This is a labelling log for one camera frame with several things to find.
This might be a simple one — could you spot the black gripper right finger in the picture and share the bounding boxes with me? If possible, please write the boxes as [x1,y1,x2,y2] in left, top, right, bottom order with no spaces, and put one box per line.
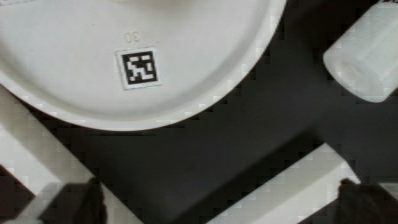
[335,179,398,224]

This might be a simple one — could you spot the white round table top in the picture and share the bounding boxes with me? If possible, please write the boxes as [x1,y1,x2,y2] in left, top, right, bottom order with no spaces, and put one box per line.
[0,0,286,131]

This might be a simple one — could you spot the white front fence bar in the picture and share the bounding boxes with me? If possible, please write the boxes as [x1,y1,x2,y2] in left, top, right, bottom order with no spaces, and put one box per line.
[0,86,144,224]

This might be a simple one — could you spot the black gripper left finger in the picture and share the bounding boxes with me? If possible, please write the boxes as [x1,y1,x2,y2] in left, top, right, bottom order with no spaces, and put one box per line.
[39,178,108,224]

